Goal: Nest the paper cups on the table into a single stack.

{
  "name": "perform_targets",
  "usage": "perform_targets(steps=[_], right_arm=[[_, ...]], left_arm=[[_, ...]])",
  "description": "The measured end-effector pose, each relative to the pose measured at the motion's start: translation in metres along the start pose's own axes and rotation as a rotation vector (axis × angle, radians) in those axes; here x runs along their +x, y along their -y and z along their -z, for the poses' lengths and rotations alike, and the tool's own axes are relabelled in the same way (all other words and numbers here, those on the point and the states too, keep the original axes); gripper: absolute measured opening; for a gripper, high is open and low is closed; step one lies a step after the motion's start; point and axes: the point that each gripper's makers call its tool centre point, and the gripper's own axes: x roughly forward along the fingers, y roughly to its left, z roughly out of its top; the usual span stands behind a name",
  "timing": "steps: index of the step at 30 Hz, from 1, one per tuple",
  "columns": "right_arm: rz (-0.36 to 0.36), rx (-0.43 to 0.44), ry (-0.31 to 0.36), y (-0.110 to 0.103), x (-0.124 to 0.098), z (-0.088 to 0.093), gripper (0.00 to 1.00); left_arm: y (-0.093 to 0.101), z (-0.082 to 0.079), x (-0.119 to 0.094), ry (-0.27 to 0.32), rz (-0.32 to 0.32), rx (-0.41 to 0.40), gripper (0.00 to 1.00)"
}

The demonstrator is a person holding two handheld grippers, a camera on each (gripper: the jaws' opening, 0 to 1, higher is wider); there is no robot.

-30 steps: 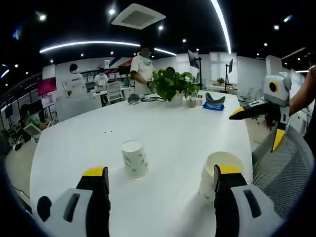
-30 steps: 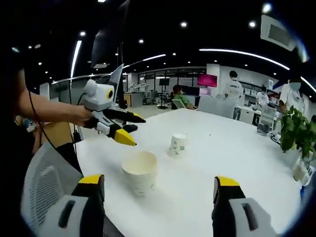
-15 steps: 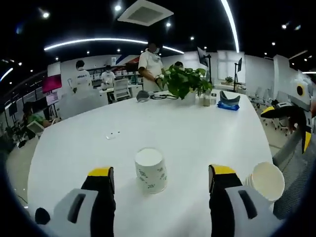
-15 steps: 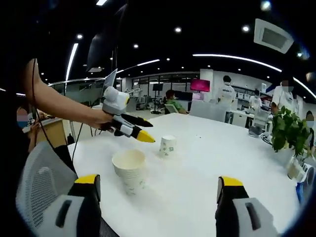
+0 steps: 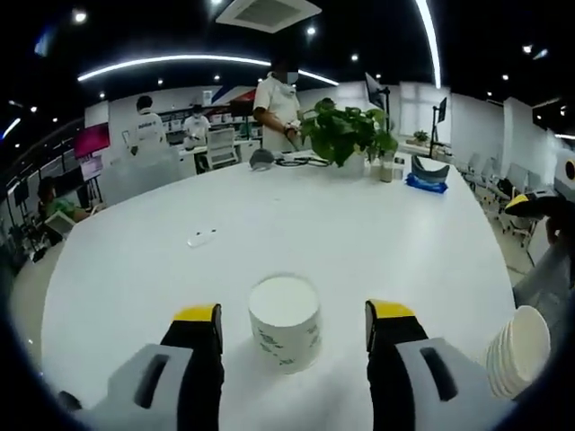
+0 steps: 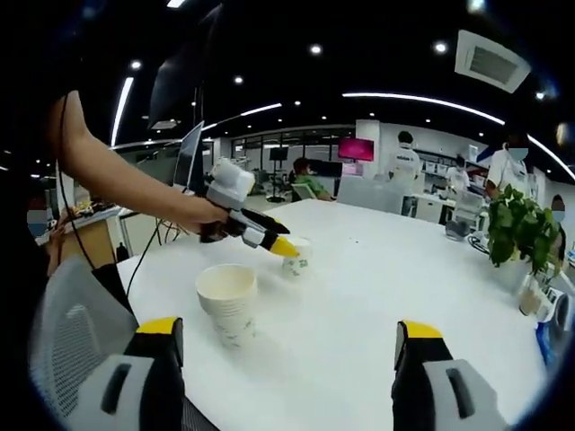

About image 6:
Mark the glass jar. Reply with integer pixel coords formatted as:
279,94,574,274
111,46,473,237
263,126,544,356
517,272,542,315

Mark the dark monitor on pole stand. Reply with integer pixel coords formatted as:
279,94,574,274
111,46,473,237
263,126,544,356
147,2,226,136

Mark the black cable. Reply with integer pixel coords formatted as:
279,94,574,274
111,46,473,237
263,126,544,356
127,218,165,297
466,235,491,257

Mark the grey curved device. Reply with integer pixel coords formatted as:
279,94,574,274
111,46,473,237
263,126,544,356
545,286,575,342

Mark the dark grey pouch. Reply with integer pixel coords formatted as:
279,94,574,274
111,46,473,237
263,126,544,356
444,218,472,242

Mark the green potted plant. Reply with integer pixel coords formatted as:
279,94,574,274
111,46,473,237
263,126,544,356
486,182,565,276

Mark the green patterned paper cup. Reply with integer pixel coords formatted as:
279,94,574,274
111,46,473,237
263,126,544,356
281,236,314,280

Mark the person's left hand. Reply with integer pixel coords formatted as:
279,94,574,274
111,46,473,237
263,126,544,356
181,198,231,236

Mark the grey mesh office chair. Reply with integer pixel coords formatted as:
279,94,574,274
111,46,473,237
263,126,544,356
27,257,215,431

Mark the group of white paper cups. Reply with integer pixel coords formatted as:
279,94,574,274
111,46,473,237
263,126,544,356
195,263,259,351

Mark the wooden side desk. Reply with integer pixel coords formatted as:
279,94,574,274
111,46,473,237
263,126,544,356
49,206,120,270

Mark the white translucent chair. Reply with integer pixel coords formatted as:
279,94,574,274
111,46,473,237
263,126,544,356
336,177,403,215

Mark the pink screen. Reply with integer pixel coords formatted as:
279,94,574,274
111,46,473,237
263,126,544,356
338,137,375,162

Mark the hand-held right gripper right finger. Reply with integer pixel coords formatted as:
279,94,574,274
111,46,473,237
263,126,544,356
390,319,508,431

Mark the white table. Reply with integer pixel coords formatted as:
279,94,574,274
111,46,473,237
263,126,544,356
116,197,552,431

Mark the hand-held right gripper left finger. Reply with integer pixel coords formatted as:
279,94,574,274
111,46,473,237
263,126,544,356
79,315,189,431

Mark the curved ceiling light strip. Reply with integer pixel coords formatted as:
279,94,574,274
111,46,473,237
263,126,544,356
527,133,575,175
341,92,504,125

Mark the ceiling air vent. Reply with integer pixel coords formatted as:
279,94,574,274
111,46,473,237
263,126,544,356
454,29,532,94

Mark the blue flat pack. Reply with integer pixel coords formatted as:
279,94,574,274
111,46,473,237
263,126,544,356
534,321,562,365

